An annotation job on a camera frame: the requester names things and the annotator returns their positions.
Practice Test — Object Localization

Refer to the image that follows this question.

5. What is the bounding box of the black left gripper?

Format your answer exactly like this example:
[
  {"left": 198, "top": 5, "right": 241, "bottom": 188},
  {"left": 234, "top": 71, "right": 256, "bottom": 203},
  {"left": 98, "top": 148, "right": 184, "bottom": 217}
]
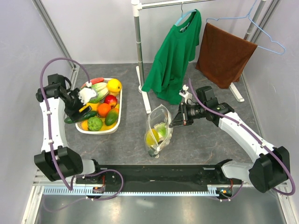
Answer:
[{"left": 64, "top": 88, "right": 92, "bottom": 123}]

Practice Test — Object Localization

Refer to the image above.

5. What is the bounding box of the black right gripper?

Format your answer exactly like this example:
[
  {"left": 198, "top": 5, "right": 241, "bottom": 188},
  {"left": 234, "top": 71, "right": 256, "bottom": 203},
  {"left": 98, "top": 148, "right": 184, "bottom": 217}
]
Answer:
[{"left": 169, "top": 101, "right": 206, "bottom": 127}]

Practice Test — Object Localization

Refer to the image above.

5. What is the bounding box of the green cucumber toy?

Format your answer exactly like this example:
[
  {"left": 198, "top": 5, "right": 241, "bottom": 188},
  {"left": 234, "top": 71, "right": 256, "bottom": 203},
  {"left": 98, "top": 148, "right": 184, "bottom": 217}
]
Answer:
[{"left": 64, "top": 111, "right": 97, "bottom": 124}]

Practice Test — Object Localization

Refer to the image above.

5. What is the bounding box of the clear polka dot zip bag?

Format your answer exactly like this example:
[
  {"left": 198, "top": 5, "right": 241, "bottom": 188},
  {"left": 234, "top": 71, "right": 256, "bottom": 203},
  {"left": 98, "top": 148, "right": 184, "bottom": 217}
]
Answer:
[{"left": 144, "top": 104, "right": 173, "bottom": 158}]

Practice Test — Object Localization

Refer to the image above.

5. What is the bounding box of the yellow pear toy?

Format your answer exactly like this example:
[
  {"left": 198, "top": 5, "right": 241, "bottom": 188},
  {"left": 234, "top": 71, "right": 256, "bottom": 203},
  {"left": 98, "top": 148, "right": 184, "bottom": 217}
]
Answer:
[{"left": 146, "top": 128, "right": 159, "bottom": 146}]

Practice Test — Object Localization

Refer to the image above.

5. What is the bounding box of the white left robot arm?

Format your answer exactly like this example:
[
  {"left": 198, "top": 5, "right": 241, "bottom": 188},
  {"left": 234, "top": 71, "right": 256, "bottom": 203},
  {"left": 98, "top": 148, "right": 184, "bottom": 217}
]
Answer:
[{"left": 34, "top": 74, "right": 103, "bottom": 183}]

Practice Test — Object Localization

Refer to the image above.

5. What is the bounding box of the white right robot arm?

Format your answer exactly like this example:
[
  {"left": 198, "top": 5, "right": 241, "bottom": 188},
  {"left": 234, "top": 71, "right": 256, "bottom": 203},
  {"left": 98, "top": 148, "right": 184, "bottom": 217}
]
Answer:
[{"left": 170, "top": 85, "right": 293, "bottom": 193}]

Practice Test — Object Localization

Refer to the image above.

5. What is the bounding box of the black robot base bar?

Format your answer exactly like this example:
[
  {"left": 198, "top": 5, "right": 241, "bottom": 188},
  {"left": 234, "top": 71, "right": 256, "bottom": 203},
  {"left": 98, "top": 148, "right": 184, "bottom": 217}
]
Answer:
[{"left": 76, "top": 163, "right": 242, "bottom": 191}]

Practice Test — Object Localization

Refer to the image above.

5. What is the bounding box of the yellow orange fruit toy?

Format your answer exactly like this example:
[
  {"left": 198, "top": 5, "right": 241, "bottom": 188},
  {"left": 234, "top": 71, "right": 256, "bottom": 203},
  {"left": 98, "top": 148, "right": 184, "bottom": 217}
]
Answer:
[{"left": 81, "top": 120, "right": 89, "bottom": 131}]

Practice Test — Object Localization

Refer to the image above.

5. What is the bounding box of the yellow banana toy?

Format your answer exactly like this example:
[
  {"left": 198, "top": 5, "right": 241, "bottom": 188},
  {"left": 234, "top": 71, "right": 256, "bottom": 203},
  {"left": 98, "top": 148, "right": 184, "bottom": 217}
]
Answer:
[{"left": 79, "top": 102, "right": 100, "bottom": 112}]

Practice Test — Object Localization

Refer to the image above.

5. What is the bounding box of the green custard apple toy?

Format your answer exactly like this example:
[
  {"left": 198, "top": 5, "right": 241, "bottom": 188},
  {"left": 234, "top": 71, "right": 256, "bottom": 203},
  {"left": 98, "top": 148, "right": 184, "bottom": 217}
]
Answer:
[{"left": 87, "top": 117, "right": 103, "bottom": 131}]

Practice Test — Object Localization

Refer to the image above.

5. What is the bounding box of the white perforated fruit basket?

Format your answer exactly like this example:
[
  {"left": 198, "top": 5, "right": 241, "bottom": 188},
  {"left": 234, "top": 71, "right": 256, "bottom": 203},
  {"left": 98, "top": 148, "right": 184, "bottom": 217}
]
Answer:
[{"left": 75, "top": 78, "right": 122, "bottom": 135}]

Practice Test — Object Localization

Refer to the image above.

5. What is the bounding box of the green cabbage toy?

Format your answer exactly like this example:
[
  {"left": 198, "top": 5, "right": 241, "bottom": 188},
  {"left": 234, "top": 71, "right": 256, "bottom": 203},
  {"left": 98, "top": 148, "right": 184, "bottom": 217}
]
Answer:
[{"left": 89, "top": 82, "right": 109, "bottom": 104}]

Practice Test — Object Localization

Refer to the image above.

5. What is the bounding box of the red chili pepper toy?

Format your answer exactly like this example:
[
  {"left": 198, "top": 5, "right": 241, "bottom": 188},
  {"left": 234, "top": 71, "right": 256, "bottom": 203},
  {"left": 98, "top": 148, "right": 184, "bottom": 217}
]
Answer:
[{"left": 91, "top": 77, "right": 105, "bottom": 85}]

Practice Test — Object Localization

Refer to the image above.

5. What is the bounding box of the red apple toy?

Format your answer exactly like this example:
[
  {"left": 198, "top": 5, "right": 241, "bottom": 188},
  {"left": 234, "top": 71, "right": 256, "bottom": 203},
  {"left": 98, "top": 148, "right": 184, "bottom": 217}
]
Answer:
[{"left": 104, "top": 95, "right": 118, "bottom": 108}]

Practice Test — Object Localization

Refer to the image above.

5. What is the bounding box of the green red mango toy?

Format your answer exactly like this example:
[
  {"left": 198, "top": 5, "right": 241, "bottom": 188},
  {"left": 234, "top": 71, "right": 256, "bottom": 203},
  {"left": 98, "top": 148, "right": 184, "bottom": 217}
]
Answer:
[{"left": 105, "top": 108, "right": 119, "bottom": 126}]

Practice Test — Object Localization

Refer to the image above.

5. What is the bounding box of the green t-shirt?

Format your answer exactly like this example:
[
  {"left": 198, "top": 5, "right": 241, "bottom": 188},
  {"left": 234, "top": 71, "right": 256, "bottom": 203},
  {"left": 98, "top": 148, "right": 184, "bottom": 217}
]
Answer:
[{"left": 142, "top": 9, "right": 202, "bottom": 105}]

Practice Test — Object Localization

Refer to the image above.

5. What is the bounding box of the yellow lemon toy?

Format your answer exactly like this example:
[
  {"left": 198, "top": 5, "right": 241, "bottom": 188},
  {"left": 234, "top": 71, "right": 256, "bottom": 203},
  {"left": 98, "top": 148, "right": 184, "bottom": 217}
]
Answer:
[{"left": 107, "top": 78, "right": 122, "bottom": 93}]

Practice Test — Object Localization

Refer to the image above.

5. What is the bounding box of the brown towel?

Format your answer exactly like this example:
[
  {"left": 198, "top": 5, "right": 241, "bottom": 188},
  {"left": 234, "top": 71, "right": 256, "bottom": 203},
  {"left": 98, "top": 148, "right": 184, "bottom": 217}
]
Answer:
[{"left": 196, "top": 23, "right": 257, "bottom": 89}]

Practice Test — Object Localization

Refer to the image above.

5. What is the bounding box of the light blue shirt hanger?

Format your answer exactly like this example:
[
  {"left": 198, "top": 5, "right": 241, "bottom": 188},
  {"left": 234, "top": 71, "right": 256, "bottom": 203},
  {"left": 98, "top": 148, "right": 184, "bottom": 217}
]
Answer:
[{"left": 175, "top": 2, "right": 197, "bottom": 26}]

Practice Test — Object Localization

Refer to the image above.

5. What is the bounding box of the white clothes rack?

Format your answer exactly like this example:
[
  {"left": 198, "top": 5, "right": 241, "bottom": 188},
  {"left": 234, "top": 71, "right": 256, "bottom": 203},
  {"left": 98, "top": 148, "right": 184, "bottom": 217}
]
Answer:
[{"left": 130, "top": 0, "right": 282, "bottom": 114}]

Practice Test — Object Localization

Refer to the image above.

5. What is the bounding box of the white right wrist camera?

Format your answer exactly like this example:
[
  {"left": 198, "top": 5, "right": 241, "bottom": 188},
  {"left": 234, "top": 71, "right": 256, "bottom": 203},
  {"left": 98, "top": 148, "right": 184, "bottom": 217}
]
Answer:
[{"left": 179, "top": 84, "right": 192, "bottom": 103}]

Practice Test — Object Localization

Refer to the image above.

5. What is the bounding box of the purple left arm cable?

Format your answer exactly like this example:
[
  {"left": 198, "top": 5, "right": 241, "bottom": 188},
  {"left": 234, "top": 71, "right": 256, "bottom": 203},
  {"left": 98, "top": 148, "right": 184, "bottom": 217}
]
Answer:
[{"left": 39, "top": 57, "right": 125, "bottom": 212}]

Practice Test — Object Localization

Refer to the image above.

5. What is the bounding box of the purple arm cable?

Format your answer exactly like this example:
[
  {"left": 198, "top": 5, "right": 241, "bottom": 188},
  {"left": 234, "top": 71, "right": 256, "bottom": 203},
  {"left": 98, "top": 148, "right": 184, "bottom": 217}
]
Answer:
[
  {"left": 186, "top": 78, "right": 295, "bottom": 202},
  {"left": 39, "top": 57, "right": 125, "bottom": 212}
]

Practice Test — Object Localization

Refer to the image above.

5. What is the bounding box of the white slotted cable duct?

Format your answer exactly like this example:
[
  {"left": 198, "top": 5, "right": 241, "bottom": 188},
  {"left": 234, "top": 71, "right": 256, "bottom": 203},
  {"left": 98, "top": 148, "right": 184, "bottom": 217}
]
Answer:
[{"left": 43, "top": 186, "right": 219, "bottom": 196}]

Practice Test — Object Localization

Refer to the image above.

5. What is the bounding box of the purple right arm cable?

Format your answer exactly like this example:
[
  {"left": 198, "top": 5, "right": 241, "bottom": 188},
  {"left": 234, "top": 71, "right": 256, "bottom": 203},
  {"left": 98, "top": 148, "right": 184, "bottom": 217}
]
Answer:
[{"left": 186, "top": 78, "right": 295, "bottom": 202}]

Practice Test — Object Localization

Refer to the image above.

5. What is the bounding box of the blue wire hanger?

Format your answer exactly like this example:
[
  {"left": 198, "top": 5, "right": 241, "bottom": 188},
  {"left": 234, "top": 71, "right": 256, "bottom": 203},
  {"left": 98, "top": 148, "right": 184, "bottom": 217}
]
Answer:
[{"left": 206, "top": 0, "right": 286, "bottom": 55}]

